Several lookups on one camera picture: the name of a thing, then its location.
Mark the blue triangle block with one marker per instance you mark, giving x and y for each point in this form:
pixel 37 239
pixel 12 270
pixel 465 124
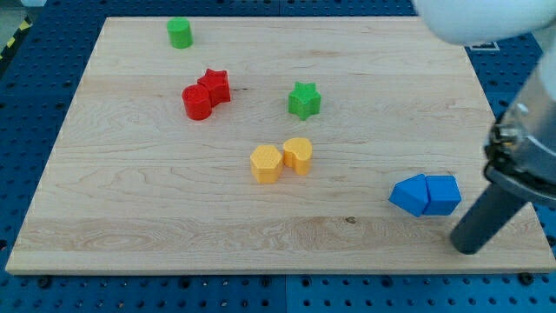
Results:
pixel 411 195

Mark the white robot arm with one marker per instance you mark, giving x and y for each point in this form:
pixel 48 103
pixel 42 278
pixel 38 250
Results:
pixel 470 22

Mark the green star block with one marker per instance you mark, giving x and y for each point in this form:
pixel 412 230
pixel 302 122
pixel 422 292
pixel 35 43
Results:
pixel 304 100

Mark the green cylinder block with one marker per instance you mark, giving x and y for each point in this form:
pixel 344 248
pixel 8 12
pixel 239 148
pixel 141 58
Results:
pixel 180 32

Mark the yellow heart block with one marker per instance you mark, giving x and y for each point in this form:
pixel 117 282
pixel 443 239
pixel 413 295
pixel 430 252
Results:
pixel 297 154

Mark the blue cube block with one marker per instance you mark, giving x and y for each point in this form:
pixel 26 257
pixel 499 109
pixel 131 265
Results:
pixel 444 195

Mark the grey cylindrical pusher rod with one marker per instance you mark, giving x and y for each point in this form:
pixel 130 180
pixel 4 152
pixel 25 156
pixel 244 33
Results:
pixel 492 210

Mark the red star block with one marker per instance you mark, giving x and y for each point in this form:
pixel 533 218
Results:
pixel 217 84

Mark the red cylinder block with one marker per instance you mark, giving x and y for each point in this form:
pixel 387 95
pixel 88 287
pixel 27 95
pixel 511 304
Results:
pixel 197 102

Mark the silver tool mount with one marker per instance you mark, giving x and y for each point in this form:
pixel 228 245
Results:
pixel 521 145

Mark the yellow hexagon block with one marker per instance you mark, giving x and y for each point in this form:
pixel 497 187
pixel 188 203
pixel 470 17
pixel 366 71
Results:
pixel 266 164

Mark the wooden board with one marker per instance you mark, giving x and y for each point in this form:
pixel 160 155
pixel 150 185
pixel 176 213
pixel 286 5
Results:
pixel 133 186

